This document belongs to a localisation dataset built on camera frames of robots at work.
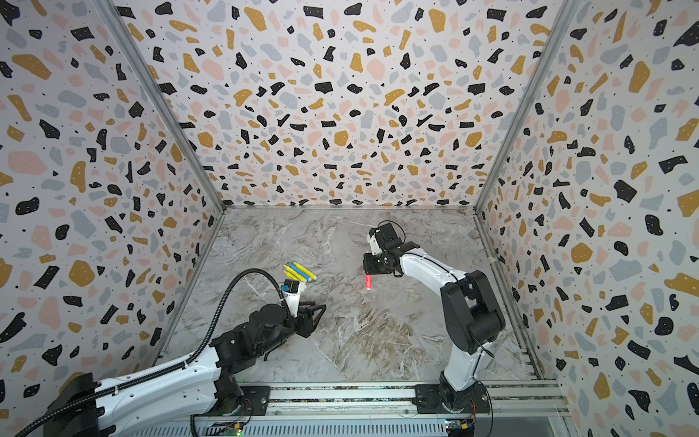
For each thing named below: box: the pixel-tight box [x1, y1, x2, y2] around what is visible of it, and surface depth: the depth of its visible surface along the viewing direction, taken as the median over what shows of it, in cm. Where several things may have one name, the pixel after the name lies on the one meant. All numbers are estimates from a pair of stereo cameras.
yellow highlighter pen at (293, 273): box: [283, 264, 306, 283], surface depth 102 cm
